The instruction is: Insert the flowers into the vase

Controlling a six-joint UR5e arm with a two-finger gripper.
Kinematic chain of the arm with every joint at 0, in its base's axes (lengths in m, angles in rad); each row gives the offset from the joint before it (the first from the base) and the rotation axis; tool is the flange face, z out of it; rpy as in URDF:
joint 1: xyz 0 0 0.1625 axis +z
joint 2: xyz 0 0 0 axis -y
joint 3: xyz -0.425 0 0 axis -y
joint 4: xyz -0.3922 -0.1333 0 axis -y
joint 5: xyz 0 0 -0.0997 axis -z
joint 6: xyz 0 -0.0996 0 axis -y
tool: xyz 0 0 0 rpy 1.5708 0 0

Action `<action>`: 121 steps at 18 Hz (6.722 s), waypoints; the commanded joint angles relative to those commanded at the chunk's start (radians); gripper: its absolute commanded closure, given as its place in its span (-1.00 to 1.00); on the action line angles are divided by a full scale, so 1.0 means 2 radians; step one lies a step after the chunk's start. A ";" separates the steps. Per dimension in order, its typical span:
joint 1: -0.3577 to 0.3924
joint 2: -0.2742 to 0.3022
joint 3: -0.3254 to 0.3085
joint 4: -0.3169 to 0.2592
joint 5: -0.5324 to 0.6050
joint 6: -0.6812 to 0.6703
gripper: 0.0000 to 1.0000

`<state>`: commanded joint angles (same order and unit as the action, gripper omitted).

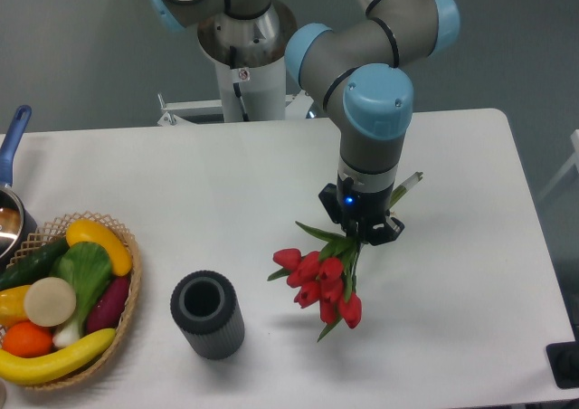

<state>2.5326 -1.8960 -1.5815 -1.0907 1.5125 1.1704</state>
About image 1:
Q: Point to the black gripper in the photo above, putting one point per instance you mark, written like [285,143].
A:
[347,206]

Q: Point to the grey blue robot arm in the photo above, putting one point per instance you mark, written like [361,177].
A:
[355,76]

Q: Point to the yellow pepper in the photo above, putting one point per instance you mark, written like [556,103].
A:
[12,306]

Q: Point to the orange fruit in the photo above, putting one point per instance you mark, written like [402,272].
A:
[27,339]

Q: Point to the blue handled saucepan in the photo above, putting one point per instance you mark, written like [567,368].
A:
[16,222]

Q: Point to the green bok choy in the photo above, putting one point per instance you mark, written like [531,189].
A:
[87,268]

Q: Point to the woven wicker basket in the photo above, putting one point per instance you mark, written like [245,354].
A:
[55,230]

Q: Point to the black device at edge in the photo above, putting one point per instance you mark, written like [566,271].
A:
[563,360]

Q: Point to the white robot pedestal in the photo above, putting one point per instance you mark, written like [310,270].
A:
[248,58]

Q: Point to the red tulip bouquet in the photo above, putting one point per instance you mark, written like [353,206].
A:
[326,277]

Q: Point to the beige round disc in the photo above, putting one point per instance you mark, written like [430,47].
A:
[49,302]

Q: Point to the white metal frame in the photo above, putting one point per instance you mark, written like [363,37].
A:
[298,106]

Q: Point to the green cucumber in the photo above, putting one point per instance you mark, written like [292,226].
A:
[34,266]

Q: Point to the purple sweet potato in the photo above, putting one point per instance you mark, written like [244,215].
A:
[107,311]

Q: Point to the dark grey ribbed vase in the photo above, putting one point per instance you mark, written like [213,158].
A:
[205,307]

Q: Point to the yellow banana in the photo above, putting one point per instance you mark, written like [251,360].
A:
[54,366]

